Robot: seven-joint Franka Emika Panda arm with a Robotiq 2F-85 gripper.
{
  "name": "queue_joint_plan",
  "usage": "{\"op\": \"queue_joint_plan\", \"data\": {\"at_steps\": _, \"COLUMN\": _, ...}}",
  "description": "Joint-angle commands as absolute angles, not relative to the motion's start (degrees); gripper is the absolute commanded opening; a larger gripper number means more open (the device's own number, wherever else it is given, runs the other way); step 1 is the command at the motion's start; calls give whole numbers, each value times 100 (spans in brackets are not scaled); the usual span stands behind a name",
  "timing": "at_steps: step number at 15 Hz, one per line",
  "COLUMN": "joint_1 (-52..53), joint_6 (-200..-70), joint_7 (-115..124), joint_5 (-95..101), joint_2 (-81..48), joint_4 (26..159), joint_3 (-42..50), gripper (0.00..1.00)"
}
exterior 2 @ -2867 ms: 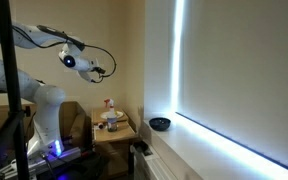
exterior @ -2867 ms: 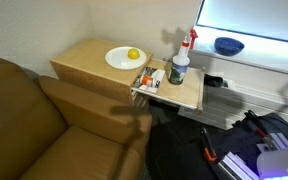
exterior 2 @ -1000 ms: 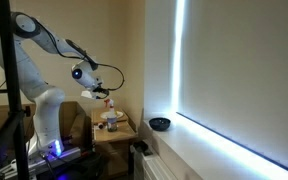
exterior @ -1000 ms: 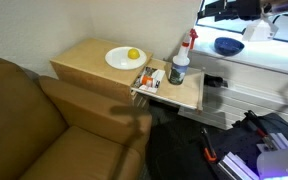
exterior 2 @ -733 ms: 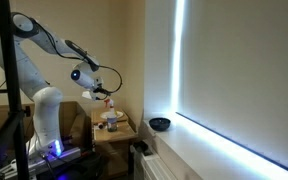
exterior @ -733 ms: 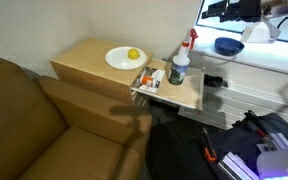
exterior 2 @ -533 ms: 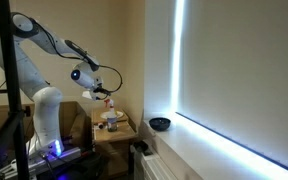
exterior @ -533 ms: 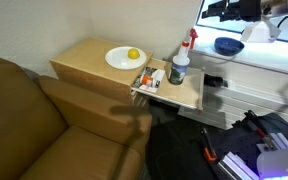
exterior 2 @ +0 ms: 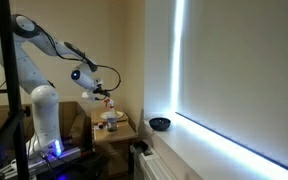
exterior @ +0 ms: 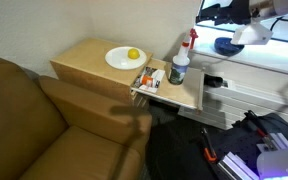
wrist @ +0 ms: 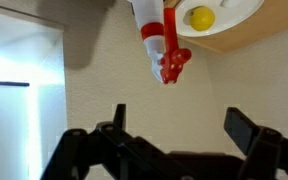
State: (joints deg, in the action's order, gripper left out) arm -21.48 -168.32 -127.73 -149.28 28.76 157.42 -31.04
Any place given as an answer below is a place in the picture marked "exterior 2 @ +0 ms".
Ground small black bundle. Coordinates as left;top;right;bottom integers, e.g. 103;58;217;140
132;140;150;155

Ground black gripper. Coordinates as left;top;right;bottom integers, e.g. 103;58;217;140
93;85;112;100

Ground dark blue bowl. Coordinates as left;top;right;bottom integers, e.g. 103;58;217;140
148;117;172;132

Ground spray bottle with red trigger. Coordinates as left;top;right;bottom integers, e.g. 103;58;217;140
103;98;119;133

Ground black metal camera stand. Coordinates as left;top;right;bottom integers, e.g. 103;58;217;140
0;0;32;180

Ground brown leather sofa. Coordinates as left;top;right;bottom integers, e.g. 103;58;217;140
0;101;89;149

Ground white round plate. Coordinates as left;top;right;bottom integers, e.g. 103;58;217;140
99;110;124;120

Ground white window sill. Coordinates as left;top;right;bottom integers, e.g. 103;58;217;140
143;112;288;180

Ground light wooden nightstand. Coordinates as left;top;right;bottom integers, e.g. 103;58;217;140
91;106;132;178

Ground aluminium robot base rails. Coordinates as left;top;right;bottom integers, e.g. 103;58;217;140
0;146;82;179

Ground black base mat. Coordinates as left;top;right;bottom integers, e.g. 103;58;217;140
33;151;110;180

